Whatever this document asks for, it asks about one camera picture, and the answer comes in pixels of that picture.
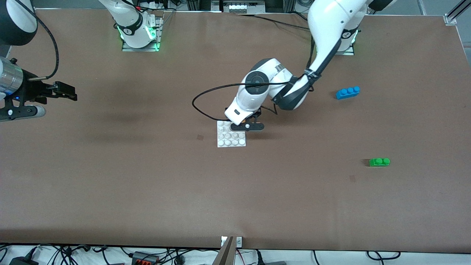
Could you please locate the white studded base plate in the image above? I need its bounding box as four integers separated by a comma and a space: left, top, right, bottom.
217, 121, 246, 148

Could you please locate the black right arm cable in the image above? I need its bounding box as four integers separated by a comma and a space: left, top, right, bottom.
28, 11, 60, 81

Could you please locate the long black table cable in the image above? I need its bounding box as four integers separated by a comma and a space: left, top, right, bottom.
235, 13, 311, 29

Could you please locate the black box with orange levers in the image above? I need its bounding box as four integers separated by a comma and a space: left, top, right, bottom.
131, 251, 159, 265

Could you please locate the white power strip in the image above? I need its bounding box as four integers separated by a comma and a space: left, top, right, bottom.
220, 0, 266, 14

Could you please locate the blue three-stud block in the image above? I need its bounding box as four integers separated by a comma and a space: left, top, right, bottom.
336, 86, 361, 100

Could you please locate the brown wooden beam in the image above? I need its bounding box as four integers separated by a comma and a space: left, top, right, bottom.
212, 236, 236, 265

